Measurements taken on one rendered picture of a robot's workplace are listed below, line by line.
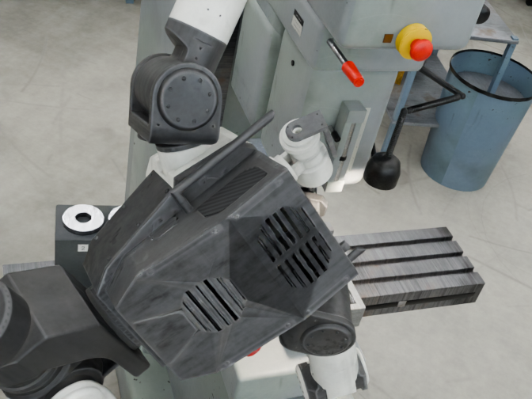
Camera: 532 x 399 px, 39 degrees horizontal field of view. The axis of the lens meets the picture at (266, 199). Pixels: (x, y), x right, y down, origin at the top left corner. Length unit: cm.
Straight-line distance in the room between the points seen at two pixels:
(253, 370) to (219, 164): 86
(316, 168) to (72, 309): 43
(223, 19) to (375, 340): 230
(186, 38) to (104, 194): 256
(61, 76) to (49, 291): 337
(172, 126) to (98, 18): 403
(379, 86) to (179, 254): 70
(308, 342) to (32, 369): 43
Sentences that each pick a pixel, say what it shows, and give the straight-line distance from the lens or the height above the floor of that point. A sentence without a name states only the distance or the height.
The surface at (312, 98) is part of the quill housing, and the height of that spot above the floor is 155.
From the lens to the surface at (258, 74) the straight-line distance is 166.
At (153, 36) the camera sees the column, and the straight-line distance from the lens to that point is 219.
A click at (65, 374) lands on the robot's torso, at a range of 110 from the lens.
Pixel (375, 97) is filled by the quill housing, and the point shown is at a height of 155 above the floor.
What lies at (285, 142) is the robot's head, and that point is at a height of 166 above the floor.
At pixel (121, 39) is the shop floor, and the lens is 480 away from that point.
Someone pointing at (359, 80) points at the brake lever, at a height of 171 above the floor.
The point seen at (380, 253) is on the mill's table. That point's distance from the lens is 208.
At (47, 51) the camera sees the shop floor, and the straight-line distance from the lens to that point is 461.
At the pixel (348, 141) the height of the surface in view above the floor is 148.
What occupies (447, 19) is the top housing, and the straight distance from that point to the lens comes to 134.
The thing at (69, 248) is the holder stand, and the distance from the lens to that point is 169.
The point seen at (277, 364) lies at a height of 88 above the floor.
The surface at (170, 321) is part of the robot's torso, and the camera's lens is 101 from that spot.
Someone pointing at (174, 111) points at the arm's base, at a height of 176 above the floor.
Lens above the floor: 230
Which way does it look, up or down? 39 degrees down
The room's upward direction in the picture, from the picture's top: 13 degrees clockwise
